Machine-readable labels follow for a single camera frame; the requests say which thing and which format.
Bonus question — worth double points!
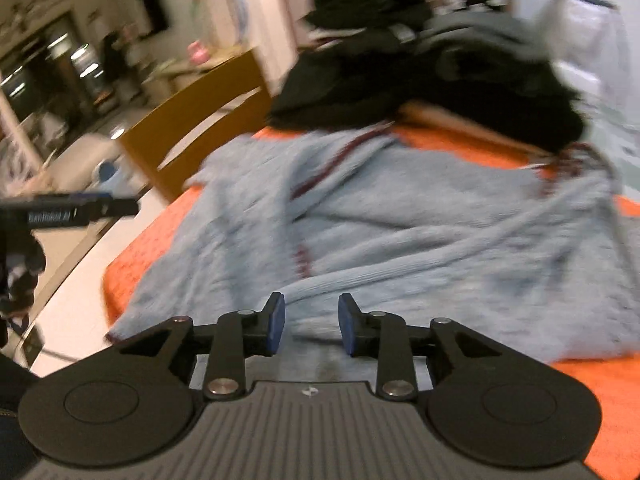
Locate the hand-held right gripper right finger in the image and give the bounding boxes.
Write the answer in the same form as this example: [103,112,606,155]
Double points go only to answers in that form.
[338,292,513,402]

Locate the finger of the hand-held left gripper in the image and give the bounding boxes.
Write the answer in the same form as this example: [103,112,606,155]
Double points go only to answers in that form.
[72,191,140,222]

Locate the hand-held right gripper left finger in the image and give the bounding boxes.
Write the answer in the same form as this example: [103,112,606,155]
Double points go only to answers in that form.
[107,291,286,402]

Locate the light blue knit sweater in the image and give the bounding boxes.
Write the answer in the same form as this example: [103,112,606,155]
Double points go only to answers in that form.
[105,130,640,366]

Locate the pile of black clothes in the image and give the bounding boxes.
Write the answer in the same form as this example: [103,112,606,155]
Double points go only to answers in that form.
[270,25,587,157]

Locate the wooden chair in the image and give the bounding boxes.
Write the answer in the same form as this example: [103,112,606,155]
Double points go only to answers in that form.
[117,49,274,204]

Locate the wooden board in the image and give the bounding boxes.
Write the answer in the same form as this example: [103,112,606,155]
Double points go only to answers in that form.
[395,100,556,162]

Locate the colourful hoop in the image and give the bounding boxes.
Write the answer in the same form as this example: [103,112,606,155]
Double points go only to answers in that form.
[189,0,249,56]

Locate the orange flower-print mat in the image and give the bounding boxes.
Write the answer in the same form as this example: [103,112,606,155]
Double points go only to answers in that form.
[102,125,640,480]

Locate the grey garment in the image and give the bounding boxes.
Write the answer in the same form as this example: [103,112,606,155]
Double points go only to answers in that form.
[417,12,553,63]

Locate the green tile-pattern tablecloth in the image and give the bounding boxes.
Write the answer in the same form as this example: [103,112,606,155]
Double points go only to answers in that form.
[575,62,640,196]

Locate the white plastic bag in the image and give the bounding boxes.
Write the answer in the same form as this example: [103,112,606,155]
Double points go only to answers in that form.
[540,0,632,93]

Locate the wall television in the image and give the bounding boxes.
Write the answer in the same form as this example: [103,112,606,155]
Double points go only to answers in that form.
[136,0,169,37]

